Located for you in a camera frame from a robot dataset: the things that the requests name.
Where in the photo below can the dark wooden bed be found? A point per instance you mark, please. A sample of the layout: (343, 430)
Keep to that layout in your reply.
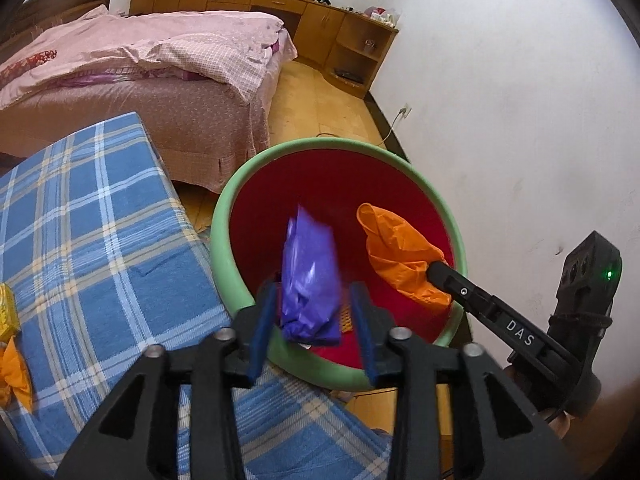
(150, 125)

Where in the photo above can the orange plastic bag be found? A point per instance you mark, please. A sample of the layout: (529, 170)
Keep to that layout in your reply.
(400, 255)

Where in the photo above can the blue plaid tablecloth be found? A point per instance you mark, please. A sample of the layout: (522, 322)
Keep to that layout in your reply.
(100, 240)

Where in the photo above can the purple plastic wrapper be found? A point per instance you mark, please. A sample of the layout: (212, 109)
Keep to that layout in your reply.
(310, 280)

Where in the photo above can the white and red containers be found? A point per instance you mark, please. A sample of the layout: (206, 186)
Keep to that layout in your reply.
(382, 16)

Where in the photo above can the red bin with green rim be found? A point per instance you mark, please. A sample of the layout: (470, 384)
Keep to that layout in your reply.
(325, 185)

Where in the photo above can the white socket with plug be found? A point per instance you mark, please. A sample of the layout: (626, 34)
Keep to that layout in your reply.
(405, 110)

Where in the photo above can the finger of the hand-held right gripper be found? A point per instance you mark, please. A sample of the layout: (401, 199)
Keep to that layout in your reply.
(465, 292)

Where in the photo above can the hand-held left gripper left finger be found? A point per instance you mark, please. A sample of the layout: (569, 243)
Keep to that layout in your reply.
(261, 335)

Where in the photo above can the purple bed sheet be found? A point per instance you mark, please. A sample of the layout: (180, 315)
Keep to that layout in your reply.
(100, 78)

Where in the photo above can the orange yellow snack wrapper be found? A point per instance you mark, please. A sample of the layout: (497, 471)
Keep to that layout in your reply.
(15, 375)

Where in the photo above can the black device on shelf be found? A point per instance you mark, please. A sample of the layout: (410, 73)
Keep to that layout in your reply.
(350, 75)

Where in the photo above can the pink checked duvet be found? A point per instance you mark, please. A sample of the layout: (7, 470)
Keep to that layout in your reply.
(175, 40)

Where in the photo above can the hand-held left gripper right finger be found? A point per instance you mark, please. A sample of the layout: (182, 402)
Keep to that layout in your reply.
(362, 340)

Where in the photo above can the person's right hand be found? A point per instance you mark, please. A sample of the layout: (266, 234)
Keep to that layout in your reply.
(561, 422)

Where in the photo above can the light wooden cabinet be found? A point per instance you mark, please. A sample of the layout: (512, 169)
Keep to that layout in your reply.
(320, 25)

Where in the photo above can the red floral pillow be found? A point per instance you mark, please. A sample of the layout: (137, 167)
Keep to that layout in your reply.
(30, 62)

